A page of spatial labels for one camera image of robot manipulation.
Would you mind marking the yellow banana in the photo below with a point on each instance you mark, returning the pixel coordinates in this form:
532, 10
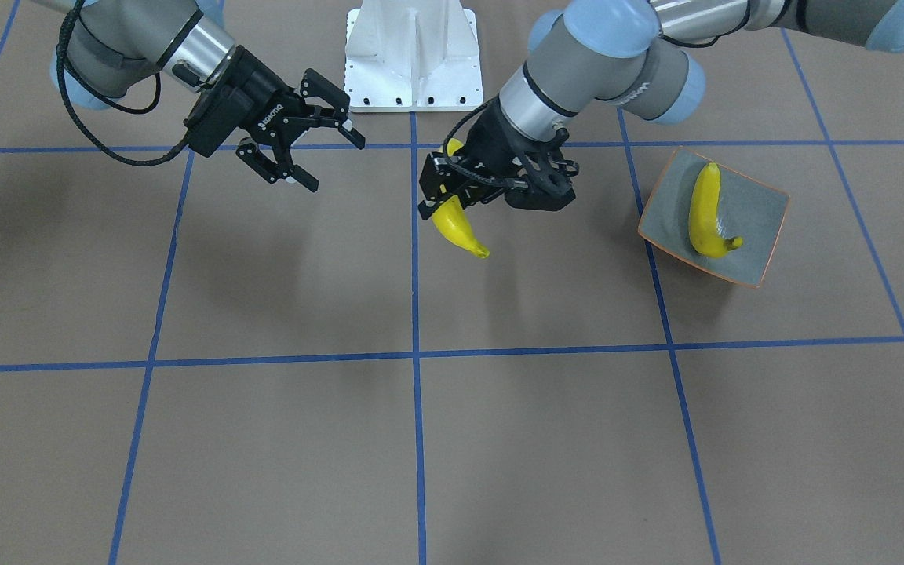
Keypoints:
704, 226
455, 227

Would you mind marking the grey square plate orange rim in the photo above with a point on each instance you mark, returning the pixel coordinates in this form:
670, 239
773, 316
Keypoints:
747, 208

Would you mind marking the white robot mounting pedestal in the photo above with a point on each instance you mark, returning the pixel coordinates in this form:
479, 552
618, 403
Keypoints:
412, 56

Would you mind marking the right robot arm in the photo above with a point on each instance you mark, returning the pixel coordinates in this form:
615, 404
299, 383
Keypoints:
113, 54

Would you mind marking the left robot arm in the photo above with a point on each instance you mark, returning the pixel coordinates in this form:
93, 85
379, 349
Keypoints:
633, 55

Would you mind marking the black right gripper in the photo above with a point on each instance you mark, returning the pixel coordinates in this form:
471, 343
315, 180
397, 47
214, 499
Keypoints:
257, 88

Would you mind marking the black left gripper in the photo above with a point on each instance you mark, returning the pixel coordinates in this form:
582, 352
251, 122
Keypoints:
493, 141

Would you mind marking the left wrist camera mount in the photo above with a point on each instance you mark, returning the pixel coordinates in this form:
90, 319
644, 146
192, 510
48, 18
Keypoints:
545, 180

